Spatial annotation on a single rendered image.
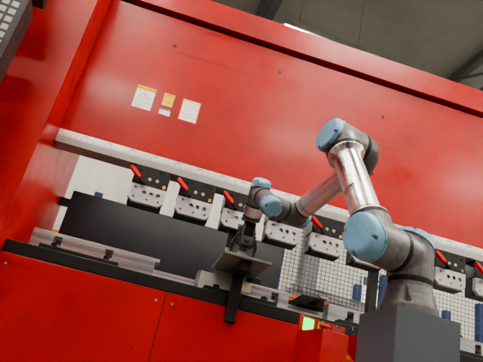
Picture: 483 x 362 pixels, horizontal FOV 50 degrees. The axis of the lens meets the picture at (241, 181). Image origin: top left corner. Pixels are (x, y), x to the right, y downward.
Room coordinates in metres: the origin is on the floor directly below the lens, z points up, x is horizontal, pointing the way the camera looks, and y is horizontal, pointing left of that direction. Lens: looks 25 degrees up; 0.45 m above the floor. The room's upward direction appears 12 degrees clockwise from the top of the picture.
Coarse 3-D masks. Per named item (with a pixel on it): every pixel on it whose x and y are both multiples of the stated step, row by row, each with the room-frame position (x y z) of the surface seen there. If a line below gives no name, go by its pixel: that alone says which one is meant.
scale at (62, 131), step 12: (60, 132) 1.94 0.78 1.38; (72, 132) 1.95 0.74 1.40; (96, 144) 1.96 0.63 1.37; (108, 144) 1.97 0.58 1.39; (144, 156) 1.99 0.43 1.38; (156, 156) 2.00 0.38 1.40; (180, 168) 2.02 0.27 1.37; (192, 168) 2.02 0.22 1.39; (228, 180) 2.05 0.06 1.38; (240, 180) 2.06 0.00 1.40; (276, 192) 2.08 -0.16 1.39; (348, 216) 2.13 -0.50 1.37; (444, 240) 2.21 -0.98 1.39; (480, 252) 2.23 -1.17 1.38
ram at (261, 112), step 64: (128, 64) 1.97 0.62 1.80; (192, 64) 2.01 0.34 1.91; (256, 64) 2.05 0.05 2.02; (64, 128) 1.94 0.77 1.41; (128, 128) 1.98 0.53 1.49; (192, 128) 2.02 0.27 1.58; (256, 128) 2.06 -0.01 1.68; (320, 128) 2.11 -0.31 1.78; (384, 128) 2.15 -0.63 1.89; (448, 128) 2.21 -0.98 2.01; (384, 192) 2.16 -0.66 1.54; (448, 192) 2.21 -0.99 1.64
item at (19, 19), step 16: (0, 0) 1.37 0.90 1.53; (16, 0) 1.38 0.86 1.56; (0, 16) 1.38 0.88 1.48; (16, 16) 1.39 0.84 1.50; (32, 16) 1.50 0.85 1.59; (0, 32) 1.38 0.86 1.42; (16, 32) 1.41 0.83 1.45; (0, 48) 1.39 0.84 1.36; (16, 48) 1.49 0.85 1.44; (0, 64) 1.41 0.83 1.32; (0, 80) 1.49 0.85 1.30
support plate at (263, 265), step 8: (224, 256) 1.87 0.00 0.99; (232, 256) 1.84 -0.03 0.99; (240, 256) 1.82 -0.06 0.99; (248, 256) 1.83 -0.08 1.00; (216, 264) 2.00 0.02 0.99; (224, 264) 1.97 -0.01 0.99; (232, 264) 1.95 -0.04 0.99; (256, 264) 1.88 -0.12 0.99; (264, 264) 1.85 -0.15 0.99; (256, 272) 1.99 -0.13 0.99
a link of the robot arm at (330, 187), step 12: (372, 144) 1.41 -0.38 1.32; (372, 156) 1.42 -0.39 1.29; (372, 168) 1.47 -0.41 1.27; (324, 180) 1.62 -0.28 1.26; (336, 180) 1.57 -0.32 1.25; (312, 192) 1.67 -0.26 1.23; (324, 192) 1.63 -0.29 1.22; (336, 192) 1.62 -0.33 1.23; (300, 204) 1.73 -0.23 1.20; (312, 204) 1.69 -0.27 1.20; (324, 204) 1.69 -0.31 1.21; (288, 216) 1.77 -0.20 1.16; (300, 216) 1.76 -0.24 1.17
